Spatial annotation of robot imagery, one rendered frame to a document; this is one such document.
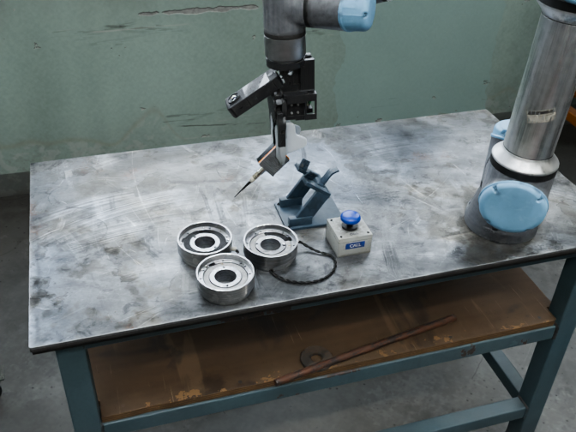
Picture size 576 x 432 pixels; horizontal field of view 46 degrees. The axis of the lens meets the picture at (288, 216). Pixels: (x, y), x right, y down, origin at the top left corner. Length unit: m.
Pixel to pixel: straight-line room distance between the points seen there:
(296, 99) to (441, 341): 0.64
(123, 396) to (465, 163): 0.94
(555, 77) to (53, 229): 0.97
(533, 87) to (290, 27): 0.42
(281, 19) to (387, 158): 0.58
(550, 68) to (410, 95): 2.14
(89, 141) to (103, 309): 1.78
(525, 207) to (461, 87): 2.18
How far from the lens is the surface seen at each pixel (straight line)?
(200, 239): 1.33
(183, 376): 1.44
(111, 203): 1.50
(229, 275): 1.26
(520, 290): 1.74
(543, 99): 1.17
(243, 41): 2.86
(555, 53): 1.14
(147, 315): 1.21
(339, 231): 1.32
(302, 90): 1.28
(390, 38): 3.09
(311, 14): 1.19
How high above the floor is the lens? 1.63
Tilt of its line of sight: 36 degrees down
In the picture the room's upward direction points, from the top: 2 degrees clockwise
